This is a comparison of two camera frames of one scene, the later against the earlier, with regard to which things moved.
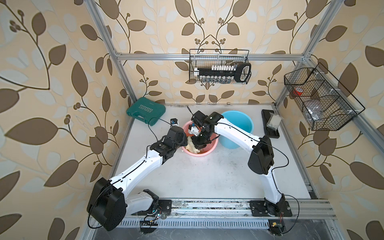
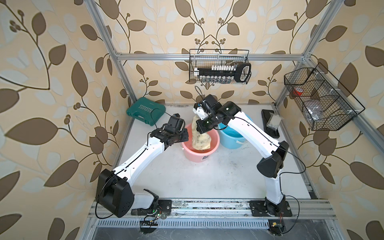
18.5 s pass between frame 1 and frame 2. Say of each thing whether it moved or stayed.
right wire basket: stayed
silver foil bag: stayed
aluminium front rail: stayed
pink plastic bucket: moved
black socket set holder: stayed
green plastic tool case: stayed
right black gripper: moved
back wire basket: stayed
